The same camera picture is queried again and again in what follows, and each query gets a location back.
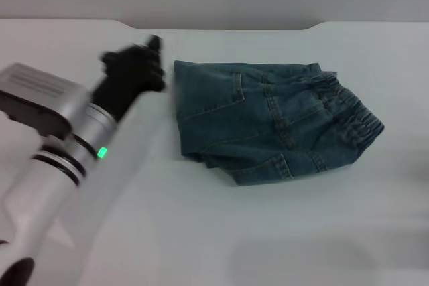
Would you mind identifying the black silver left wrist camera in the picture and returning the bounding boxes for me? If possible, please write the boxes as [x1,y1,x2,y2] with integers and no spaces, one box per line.
[0,63,92,137]

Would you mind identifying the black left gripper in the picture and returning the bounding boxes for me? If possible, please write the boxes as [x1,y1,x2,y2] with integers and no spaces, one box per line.
[89,33,168,122]

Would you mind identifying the blue denim shorts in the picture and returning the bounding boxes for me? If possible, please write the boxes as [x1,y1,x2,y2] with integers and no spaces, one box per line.
[173,60,385,187]

